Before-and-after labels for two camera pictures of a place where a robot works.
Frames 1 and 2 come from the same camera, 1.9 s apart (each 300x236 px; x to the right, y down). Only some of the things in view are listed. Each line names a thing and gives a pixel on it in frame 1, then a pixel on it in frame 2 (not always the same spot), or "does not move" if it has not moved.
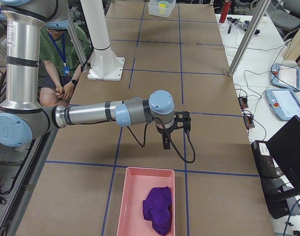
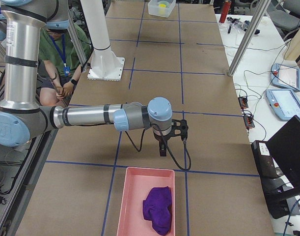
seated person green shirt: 60,65 does not move
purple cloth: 157,208 does not move
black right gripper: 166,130 → 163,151
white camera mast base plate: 105,65 does not move
